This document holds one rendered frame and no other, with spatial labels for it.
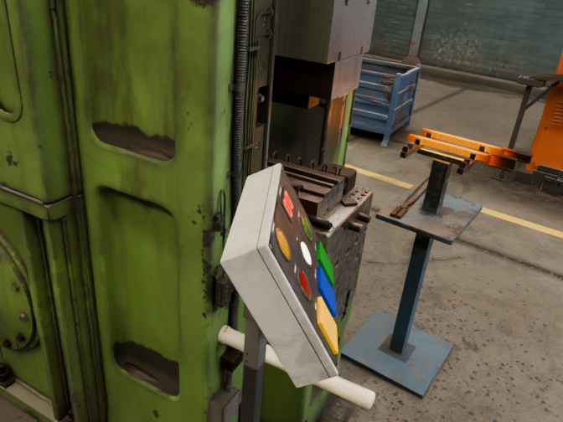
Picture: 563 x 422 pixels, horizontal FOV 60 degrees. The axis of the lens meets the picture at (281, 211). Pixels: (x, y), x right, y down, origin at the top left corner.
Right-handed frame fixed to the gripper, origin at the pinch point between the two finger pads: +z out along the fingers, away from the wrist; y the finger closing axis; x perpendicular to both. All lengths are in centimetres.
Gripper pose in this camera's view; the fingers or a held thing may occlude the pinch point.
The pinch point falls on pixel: (544, 173)
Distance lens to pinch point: 189.4
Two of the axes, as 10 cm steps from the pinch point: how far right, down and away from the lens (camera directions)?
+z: -8.0, -3.3, 5.0
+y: 6.0, -3.2, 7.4
